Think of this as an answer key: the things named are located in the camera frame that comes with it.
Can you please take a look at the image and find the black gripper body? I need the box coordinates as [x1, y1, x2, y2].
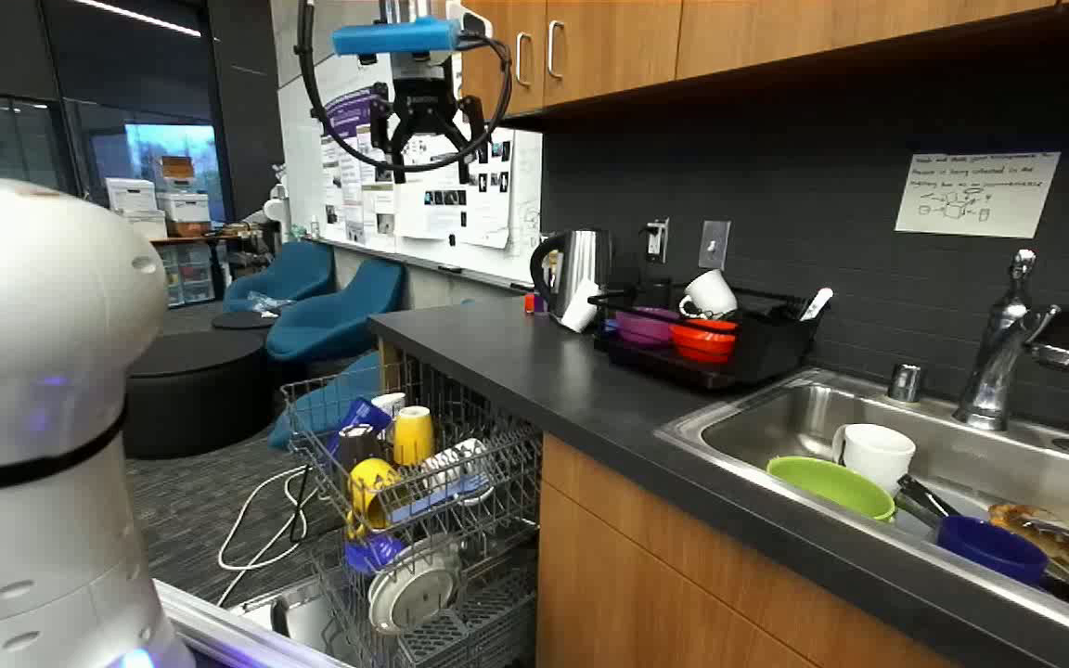
[380, 53, 475, 127]

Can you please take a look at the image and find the blue bowl in dishwasher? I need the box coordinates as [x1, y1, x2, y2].
[341, 530, 412, 583]

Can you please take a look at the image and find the stainless steel sink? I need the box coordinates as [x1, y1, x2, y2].
[652, 367, 1069, 660]

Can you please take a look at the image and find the electric kettle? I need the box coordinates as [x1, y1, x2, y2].
[529, 227, 604, 336]

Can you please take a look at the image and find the black dish drying rack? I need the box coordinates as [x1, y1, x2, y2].
[592, 286, 826, 398]

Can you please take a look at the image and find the white paper note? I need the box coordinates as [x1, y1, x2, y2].
[891, 149, 1064, 239]

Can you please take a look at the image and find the wooden base cabinet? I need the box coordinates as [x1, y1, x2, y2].
[532, 431, 957, 668]

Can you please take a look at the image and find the blue dish in rack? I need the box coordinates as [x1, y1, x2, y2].
[334, 398, 396, 437]

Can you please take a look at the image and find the green bowl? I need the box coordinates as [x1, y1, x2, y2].
[764, 453, 899, 528]

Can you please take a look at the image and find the whiteboard with posters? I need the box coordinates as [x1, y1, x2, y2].
[273, 0, 546, 289]

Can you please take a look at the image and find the white cup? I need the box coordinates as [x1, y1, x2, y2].
[831, 419, 921, 498]

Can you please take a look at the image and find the blue armchair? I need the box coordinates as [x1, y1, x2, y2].
[265, 257, 412, 363]
[218, 236, 341, 319]

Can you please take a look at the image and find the black round ottoman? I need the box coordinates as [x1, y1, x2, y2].
[122, 327, 280, 461]

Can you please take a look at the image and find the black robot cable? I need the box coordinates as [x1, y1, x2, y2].
[294, 0, 515, 179]

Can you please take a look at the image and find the white mug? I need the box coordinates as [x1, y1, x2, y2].
[675, 267, 743, 321]

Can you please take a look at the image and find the red bowl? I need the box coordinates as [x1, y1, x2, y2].
[667, 314, 743, 371]

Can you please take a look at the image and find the clear glass cup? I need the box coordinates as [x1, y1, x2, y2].
[420, 437, 498, 512]

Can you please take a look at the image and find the chrome soap dispenser stub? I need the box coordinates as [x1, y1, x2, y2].
[887, 361, 923, 403]

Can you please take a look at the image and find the storage shelf with boxes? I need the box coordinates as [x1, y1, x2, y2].
[99, 122, 230, 310]

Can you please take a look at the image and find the yellow mug with handle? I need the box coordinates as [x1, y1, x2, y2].
[346, 456, 404, 540]

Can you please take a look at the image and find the wire dishwasher rack with mugs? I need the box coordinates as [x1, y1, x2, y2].
[275, 356, 551, 549]

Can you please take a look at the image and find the blue bowl in sink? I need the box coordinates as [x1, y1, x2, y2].
[936, 512, 1052, 589]

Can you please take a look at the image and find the wide wooden cabinet door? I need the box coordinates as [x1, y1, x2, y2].
[681, 0, 1064, 80]

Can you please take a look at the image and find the purple bowl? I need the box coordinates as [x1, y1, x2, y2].
[613, 309, 682, 348]

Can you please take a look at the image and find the white floor cable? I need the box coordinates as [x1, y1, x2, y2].
[211, 461, 332, 607]

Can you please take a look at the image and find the wall switch plate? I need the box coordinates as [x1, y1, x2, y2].
[694, 216, 737, 273]

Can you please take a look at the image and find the narrow wooden cabinet door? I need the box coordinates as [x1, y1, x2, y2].
[457, 0, 546, 122]

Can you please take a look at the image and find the chrome faucet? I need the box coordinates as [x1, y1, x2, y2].
[953, 246, 1069, 434]

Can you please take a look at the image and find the tall yellow mug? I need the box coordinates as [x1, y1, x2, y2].
[390, 403, 438, 471]

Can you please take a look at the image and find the wall power outlet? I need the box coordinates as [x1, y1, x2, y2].
[642, 216, 675, 267]

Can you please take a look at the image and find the white utensil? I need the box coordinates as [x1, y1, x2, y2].
[795, 286, 838, 327]

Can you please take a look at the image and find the white plate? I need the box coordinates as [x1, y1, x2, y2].
[364, 530, 466, 638]

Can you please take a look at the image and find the wooden cabinet door with handle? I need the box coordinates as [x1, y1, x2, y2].
[543, 0, 688, 108]

